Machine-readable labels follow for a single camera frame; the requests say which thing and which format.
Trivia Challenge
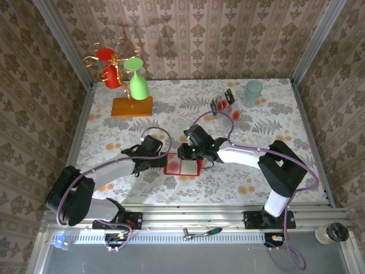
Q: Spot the red card holder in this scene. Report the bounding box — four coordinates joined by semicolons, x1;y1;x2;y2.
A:
163;152;205;176

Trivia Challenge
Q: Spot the white card with red spot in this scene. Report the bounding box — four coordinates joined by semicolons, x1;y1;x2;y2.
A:
166;155;182;174
230;103;243;120
215;94;228;111

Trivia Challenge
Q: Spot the clear acrylic card stand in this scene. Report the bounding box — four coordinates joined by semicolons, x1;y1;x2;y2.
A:
209;88;243;136

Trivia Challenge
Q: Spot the green wine glass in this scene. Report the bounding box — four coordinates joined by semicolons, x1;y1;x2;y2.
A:
123;57;151;100

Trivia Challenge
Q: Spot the pale blue plastic cup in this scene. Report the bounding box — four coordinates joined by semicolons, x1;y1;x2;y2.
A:
244;80;263;108

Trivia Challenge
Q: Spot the red wine glass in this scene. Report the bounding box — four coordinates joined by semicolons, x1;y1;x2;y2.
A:
96;47;124;89

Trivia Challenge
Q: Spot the grey metal panel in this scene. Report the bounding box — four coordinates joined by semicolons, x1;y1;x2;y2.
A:
27;242;363;274

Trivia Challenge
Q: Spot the blue and white connector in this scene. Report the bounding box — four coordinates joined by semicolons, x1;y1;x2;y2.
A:
52;235;72;252

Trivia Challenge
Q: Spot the clear jar black lid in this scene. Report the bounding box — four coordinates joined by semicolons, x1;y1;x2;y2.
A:
315;222;350;245

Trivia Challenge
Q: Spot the gold wire rack wooden base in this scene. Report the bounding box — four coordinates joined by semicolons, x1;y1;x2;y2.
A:
82;36;154;118

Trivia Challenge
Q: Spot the aluminium mounting rail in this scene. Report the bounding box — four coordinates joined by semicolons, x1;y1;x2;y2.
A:
39;204;354;232

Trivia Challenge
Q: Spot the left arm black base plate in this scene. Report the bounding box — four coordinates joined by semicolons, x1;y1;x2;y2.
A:
92;211;143;230

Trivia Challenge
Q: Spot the slotted grey cable duct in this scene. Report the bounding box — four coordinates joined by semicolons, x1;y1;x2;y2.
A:
47;230;323;245

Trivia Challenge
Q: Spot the aluminium table side rail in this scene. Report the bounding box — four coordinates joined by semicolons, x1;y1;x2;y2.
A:
53;84;95;209
290;79;337;208

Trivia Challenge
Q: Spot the ratchet wrench green handle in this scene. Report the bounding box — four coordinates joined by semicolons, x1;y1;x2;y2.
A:
182;226;224;241

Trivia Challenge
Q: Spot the black bracket yellow connector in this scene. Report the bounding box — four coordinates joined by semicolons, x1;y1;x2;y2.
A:
263;232;286;248
104;232;129;248

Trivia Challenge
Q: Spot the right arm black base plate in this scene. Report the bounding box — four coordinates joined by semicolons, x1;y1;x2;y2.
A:
244;210;297;230

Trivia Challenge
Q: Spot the aluminium frame post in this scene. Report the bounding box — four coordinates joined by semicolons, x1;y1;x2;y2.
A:
290;0;347;85
33;0;94;90

